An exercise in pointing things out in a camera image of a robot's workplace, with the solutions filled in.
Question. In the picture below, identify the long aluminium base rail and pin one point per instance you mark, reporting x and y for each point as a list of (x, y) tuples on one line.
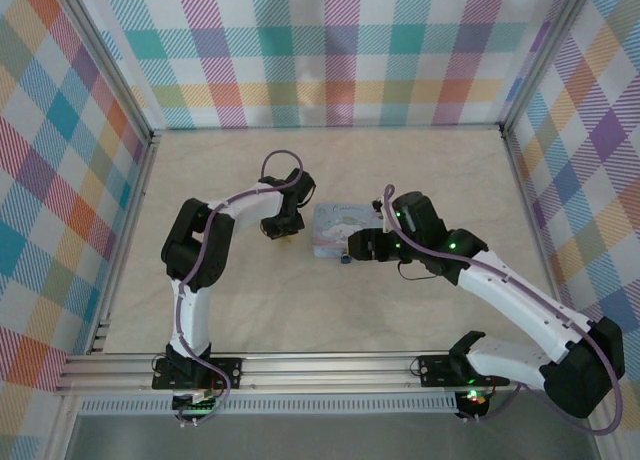
[(325, 372)]

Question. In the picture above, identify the short aluminium frame post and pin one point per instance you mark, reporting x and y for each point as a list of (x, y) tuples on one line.
[(602, 447), (62, 430)]

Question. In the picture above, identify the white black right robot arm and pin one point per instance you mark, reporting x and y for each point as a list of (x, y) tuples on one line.
[(515, 290)]

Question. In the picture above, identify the aluminium floor side rail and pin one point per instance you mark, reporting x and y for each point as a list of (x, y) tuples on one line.
[(534, 230), (128, 240)]

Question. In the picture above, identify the aluminium corner post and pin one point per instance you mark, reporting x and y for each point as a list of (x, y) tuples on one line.
[(545, 55), (106, 55)]

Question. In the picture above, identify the green lit controller board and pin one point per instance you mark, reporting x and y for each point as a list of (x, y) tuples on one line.
[(197, 407)]

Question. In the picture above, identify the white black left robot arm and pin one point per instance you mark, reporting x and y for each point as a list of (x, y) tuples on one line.
[(192, 320)]

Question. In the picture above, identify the aluminium floor back rail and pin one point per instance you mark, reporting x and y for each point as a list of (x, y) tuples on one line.
[(325, 127)]

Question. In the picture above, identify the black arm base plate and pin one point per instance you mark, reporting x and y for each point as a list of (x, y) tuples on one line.
[(430, 370), (232, 372)]

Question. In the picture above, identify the light blue pouch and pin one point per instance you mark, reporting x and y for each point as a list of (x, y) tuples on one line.
[(332, 225)]

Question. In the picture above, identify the small blue padlock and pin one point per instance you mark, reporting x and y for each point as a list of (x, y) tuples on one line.
[(345, 258)]

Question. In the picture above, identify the small lit controller board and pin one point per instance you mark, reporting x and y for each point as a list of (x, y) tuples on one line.
[(472, 396)]

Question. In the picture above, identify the grey metal sheet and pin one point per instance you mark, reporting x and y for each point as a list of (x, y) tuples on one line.
[(325, 437)]

